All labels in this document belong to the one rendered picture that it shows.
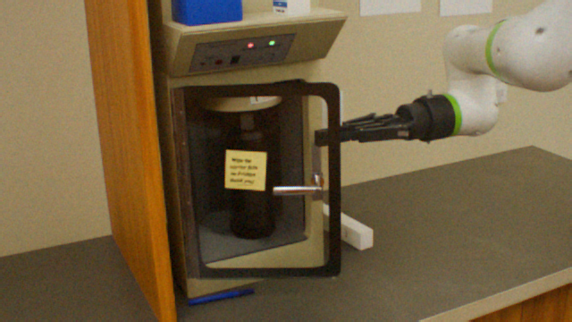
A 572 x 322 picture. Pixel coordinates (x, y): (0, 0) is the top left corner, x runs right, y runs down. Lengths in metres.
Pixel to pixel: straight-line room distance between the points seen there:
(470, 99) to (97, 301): 0.88
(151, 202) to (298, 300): 0.38
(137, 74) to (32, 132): 0.58
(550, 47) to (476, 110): 0.45
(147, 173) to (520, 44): 0.65
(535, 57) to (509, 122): 1.36
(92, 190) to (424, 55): 1.04
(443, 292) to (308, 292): 0.28
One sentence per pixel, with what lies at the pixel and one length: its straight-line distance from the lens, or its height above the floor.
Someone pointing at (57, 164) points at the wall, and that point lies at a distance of 1.71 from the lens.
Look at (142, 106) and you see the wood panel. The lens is 1.16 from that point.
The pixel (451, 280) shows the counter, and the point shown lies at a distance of 1.48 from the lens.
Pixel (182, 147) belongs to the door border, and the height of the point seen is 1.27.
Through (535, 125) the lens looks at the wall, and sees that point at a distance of 2.45.
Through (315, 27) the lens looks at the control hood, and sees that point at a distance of 1.24.
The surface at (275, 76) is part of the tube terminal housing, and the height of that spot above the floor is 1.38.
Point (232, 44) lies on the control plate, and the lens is 1.20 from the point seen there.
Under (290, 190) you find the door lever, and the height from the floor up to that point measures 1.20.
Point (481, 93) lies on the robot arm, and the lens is 1.43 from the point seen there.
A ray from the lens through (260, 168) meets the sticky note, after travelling 1.27.
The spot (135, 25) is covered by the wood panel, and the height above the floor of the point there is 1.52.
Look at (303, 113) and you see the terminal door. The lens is 1.24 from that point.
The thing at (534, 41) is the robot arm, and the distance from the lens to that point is 1.00.
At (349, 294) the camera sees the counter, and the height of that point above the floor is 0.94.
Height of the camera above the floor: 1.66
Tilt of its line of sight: 19 degrees down
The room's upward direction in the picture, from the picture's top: 2 degrees counter-clockwise
